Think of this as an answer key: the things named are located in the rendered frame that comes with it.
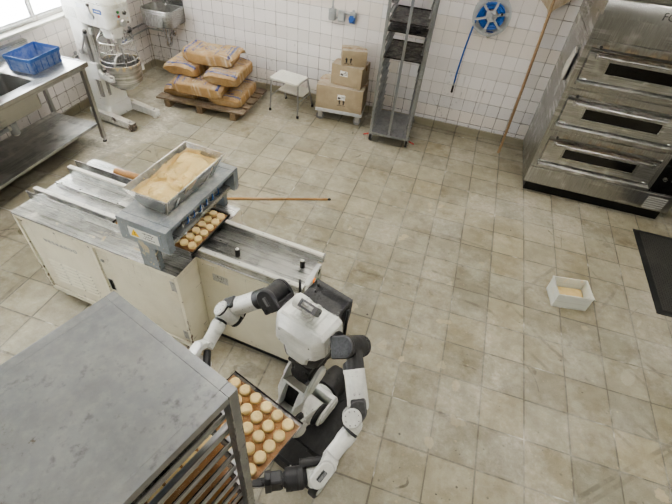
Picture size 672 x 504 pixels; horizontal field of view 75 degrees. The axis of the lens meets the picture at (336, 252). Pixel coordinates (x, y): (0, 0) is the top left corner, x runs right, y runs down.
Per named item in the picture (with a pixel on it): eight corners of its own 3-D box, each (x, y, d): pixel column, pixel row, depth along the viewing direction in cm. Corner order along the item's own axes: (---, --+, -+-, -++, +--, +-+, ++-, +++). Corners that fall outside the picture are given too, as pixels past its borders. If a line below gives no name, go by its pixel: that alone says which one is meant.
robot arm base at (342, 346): (344, 354, 196) (350, 329, 196) (367, 364, 188) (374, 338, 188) (324, 356, 183) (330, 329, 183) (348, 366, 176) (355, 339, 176)
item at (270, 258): (210, 335, 327) (192, 249, 264) (235, 302, 350) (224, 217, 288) (295, 370, 312) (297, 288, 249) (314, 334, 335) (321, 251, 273)
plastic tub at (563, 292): (550, 306, 375) (558, 294, 364) (545, 287, 391) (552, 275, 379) (585, 312, 374) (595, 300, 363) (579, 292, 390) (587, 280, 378)
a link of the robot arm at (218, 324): (197, 336, 207) (218, 301, 216) (213, 346, 213) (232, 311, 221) (209, 338, 200) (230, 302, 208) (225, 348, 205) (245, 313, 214)
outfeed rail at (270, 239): (69, 173, 317) (66, 165, 312) (72, 171, 319) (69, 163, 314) (323, 263, 273) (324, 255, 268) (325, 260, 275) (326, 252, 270)
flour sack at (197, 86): (169, 91, 548) (166, 78, 536) (185, 78, 578) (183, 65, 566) (223, 102, 540) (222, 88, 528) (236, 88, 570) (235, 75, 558)
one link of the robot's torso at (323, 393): (312, 386, 281) (313, 376, 271) (337, 405, 273) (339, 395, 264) (292, 411, 268) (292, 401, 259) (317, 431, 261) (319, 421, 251)
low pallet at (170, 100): (157, 104, 570) (155, 96, 562) (188, 80, 626) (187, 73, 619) (243, 122, 554) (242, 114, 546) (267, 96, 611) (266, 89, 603)
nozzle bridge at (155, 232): (129, 259, 262) (114, 215, 239) (200, 194, 312) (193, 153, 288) (176, 277, 255) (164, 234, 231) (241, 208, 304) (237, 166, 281)
